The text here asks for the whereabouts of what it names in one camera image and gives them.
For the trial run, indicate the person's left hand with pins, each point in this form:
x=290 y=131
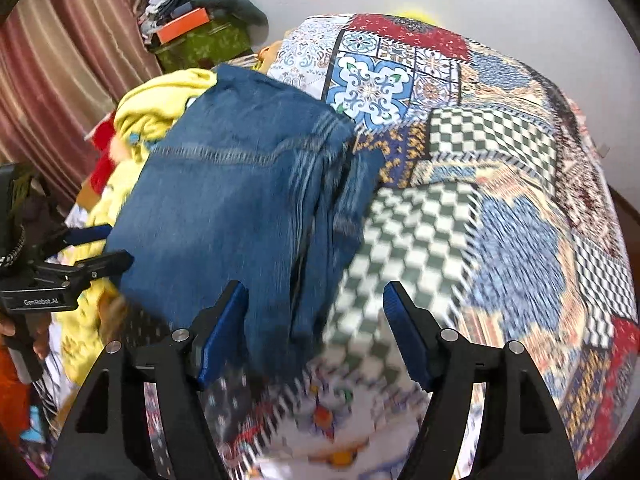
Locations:
x=43 y=340

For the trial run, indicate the striped pink curtain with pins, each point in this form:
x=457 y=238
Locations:
x=60 y=60

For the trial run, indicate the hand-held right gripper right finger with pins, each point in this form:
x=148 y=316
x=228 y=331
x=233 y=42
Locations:
x=407 y=332

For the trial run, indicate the orange box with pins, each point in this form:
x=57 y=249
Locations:
x=182 y=26

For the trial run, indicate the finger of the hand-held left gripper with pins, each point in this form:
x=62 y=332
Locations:
x=87 y=236
x=107 y=264

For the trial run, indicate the patchwork printed blanket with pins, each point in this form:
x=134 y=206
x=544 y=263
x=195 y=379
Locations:
x=500 y=235

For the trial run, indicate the white wall socket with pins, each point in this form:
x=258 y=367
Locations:
x=603 y=150

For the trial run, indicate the yellow printed cloth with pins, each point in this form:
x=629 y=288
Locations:
x=145 y=105

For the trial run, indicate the dark grey cushion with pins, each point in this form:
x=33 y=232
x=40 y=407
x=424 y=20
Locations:
x=235 y=2

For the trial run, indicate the green patterned cloth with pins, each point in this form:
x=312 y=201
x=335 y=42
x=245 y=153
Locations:
x=210 y=42

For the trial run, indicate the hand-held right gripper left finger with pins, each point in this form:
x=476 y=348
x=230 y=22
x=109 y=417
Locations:
x=222 y=332

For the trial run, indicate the red cloth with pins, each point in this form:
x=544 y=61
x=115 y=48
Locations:
x=102 y=170

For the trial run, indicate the orange cloth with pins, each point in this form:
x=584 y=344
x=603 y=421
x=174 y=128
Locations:
x=12 y=390

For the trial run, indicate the blue denim jacket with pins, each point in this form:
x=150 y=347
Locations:
x=225 y=200

